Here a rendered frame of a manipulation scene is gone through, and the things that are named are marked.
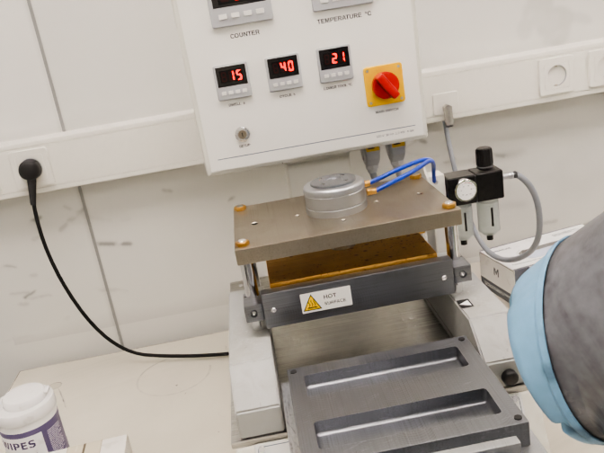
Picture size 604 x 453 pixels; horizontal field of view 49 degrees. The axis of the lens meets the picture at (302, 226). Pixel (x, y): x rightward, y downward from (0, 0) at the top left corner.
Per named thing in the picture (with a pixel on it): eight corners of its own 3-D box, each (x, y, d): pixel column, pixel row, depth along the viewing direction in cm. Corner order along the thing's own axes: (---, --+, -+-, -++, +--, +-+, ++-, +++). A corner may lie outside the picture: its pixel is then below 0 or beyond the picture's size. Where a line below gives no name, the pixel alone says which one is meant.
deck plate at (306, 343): (230, 286, 116) (229, 281, 116) (424, 250, 118) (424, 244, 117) (232, 449, 72) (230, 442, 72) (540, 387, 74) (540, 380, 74)
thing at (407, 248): (267, 264, 96) (255, 202, 93) (415, 236, 97) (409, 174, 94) (275, 315, 80) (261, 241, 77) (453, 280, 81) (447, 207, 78)
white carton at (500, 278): (480, 285, 130) (477, 250, 128) (581, 256, 135) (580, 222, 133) (516, 308, 119) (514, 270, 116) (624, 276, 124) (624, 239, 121)
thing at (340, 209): (244, 253, 102) (227, 171, 98) (439, 216, 104) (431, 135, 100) (248, 321, 79) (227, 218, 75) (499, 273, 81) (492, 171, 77)
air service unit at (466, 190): (425, 246, 106) (416, 155, 101) (514, 229, 106) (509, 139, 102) (435, 257, 101) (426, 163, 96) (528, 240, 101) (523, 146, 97)
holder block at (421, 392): (290, 389, 73) (286, 368, 72) (466, 354, 74) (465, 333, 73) (306, 491, 57) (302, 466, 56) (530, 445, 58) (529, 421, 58)
